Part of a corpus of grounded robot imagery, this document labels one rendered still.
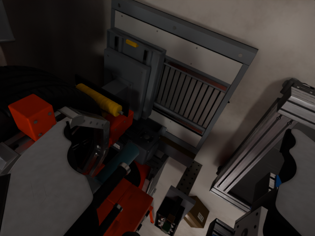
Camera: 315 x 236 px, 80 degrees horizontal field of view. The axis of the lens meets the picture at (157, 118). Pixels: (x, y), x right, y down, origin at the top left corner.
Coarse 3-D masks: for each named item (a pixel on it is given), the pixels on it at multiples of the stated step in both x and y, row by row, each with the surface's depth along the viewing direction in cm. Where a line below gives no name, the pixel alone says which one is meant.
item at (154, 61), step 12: (108, 36) 112; (120, 36) 106; (132, 36) 109; (120, 48) 111; (132, 48) 109; (144, 48) 103; (156, 48) 104; (144, 60) 105; (156, 60) 106; (156, 72) 108; (156, 84) 118; (144, 108) 131
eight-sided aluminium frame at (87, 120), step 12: (72, 108) 65; (60, 120) 61; (72, 120) 59; (84, 120) 66; (96, 120) 72; (96, 132) 86; (108, 132) 87; (0, 144) 49; (12, 144) 50; (24, 144) 50; (96, 144) 92; (108, 144) 94; (0, 156) 46; (12, 156) 47; (96, 156) 98; (0, 168) 46; (84, 168) 95; (96, 168) 95
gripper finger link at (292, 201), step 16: (288, 128) 11; (288, 144) 10; (304, 144) 9; (288, 160) 9; (304, 160) 8; (288, 176) 9; (304, 176) 7; (288, 192) 7; (304, 192) 7; (272, 208) 6; (288, 208) 6; (304, 208) 6; (272, 224) 6; (288, 224) 6; (304, 224) 6
